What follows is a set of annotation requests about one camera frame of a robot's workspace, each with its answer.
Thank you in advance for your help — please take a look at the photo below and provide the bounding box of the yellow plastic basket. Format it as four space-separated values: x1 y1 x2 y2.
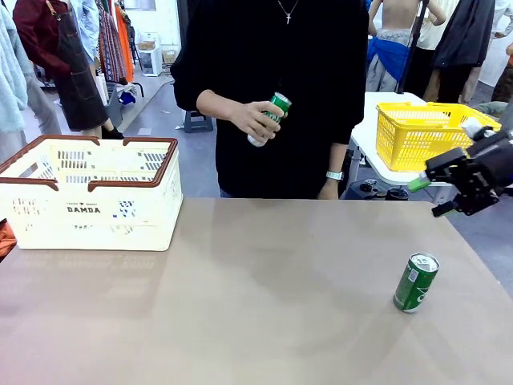
375 101 503 172

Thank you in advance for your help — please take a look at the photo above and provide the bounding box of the brown garment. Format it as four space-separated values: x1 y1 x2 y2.
491 42 513 103

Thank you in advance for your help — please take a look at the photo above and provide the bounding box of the cream basket brown rim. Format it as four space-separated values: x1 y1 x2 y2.
0 135 184 253

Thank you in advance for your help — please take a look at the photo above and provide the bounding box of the light blue shirt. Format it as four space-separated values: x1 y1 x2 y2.
71 0 101 63

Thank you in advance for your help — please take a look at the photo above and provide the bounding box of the person's right forearm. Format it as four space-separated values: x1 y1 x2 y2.
196 88 237 121

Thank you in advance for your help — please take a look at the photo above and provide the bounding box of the black tripod pole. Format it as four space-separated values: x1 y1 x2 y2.
395 0 430 95

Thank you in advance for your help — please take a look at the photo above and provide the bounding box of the black wheeled base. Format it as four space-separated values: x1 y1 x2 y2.
345 178 410 201

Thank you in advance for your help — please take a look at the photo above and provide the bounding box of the green white cider can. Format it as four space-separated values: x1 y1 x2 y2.
247 91 293 148

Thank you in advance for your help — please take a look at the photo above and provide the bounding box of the silver cross necklace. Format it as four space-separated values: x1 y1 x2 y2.
277 0 301 26

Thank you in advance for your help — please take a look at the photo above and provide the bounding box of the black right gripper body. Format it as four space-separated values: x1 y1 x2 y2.
464 134 513 197

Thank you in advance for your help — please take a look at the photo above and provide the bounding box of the dark jacket mannequin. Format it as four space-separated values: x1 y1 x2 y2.
422 0 500 104

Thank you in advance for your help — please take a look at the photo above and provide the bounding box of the pale blue fuzzy garment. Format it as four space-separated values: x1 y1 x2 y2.
0 3 30 136

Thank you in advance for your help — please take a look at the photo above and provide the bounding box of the mannequin with dark apron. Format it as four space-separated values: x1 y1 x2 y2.
11 0 110 133

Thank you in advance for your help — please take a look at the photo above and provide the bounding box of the orange cloth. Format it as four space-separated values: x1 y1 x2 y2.
0 218 18 260

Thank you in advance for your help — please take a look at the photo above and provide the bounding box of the person's left hand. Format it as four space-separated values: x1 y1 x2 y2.
317 179 341 201

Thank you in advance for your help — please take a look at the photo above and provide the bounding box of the cream shirt mannequin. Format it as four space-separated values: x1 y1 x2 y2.
412 0 462 101

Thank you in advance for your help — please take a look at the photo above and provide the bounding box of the person's left forearm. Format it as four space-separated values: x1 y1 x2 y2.
326 142 349 174

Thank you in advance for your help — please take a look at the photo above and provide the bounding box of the dark green drink can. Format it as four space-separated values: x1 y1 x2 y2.
392 251 441 314

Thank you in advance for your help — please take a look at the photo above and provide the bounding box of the small white cabinet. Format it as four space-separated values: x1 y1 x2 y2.
138 34 164 77

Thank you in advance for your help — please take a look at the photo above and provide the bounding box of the person's right hand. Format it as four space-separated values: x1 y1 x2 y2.
228 99 289 142

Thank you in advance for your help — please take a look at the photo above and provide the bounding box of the black step stool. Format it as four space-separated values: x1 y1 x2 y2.
183 110 214 134

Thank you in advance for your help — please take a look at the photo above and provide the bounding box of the white side table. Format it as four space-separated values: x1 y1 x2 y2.
346 91 513 188

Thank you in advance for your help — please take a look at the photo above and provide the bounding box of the patterned hanging garment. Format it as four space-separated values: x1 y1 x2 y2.
95 0 128 83

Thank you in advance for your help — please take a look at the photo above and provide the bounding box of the orange hanging garment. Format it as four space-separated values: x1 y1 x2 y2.
115 3 135 83

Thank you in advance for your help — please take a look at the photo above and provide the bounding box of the mannequin with blue skirt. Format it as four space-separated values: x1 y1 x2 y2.
366 0 422 92

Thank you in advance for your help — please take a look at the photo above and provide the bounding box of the person torso black sweater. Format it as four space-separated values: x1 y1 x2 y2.
170 0 370 200

